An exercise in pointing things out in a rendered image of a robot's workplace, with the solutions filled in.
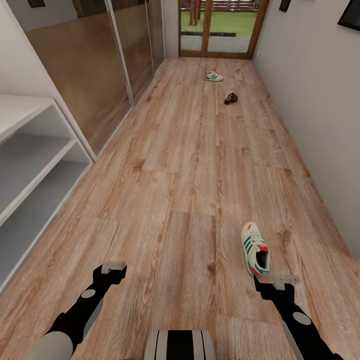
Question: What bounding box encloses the gym shoe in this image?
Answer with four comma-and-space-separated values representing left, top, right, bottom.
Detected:
205, 69, 224, 82
240, 221, 270, 279

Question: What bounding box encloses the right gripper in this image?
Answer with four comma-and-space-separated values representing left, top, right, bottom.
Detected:
254, 276, 295, 308

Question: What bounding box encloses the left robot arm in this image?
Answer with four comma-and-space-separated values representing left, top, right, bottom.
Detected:
20, 260, 127, 360

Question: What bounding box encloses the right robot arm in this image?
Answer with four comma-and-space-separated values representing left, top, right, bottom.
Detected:
254, 274, 344, 360

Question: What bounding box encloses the robot trunk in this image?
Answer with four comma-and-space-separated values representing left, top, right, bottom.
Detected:
144, 330, 216, 360

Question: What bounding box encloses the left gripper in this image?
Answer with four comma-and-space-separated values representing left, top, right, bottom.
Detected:
93, 265, 127, 290

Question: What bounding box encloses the sandal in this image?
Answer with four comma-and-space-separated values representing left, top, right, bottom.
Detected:
224, 93, 238, 105

